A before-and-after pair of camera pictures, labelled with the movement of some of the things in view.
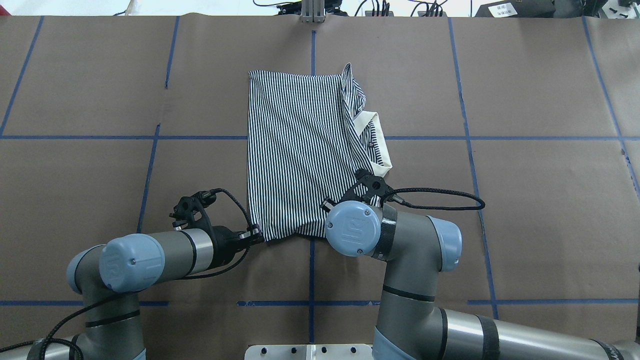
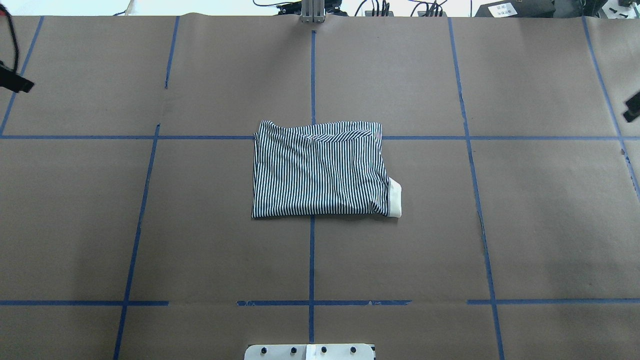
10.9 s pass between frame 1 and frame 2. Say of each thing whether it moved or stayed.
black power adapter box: stayed
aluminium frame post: stayed
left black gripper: moved
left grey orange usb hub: stayed
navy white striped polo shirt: moved
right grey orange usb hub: stayed
